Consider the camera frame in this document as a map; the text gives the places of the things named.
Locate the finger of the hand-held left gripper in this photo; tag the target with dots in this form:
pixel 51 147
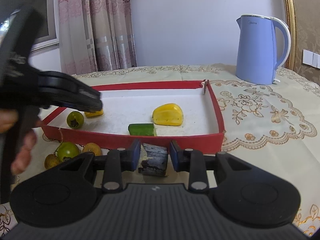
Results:
pixel 75 102
pixel 70 83

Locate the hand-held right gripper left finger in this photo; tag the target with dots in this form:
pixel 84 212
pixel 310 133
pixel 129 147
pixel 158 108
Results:
pixel 135 153

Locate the green tomato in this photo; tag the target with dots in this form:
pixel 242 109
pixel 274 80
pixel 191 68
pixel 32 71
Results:
pixel 67 151
pixel 75 119

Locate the blue electric kettle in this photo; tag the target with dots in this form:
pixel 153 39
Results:
pixel 255 50

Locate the person's left hand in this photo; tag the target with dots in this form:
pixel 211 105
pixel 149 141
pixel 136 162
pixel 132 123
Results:
pixel 25 152

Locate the brown longan with twig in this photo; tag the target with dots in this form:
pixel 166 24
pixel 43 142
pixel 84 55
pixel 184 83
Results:
pixel 51 162

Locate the white wall switch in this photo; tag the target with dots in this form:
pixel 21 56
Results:
pixel 311 58

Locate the cut green cucumber piece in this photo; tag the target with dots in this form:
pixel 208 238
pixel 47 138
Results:
pixel 141 129

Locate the window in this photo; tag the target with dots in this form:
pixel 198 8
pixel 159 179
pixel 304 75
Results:
pixel 51 37

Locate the large yellow pepper piece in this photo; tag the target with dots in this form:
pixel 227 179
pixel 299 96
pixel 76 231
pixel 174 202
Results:
pixel 167 115

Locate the gold frame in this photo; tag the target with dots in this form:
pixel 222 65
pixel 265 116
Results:
pixel 290 25

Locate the pink patterned curtain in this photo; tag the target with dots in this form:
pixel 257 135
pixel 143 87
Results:
pixel 97 25

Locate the red cardboard box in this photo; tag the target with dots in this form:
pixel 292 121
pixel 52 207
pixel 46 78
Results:
pixel 125 100

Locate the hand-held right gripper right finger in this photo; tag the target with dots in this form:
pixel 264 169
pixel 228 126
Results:
pixel 175 156

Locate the small yellow pepper piece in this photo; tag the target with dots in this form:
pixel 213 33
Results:
pixel 93 113

